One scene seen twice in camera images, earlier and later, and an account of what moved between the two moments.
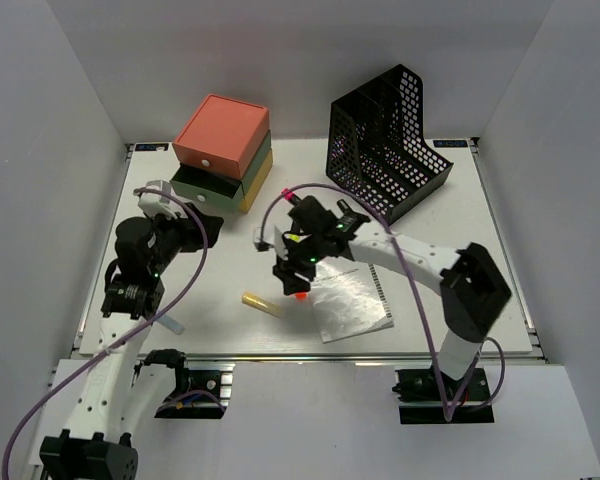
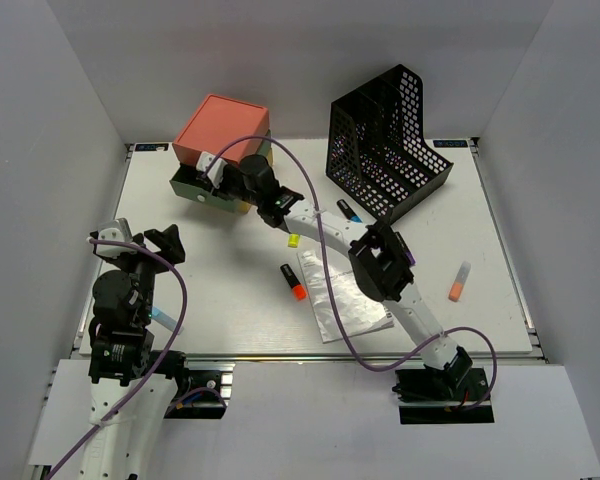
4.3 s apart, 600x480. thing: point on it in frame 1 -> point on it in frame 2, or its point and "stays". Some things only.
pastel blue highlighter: (171, 324) stays
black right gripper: (286, 270) -> (222, 190)
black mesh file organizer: (376, 145) stays
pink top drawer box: (223, 136) stays
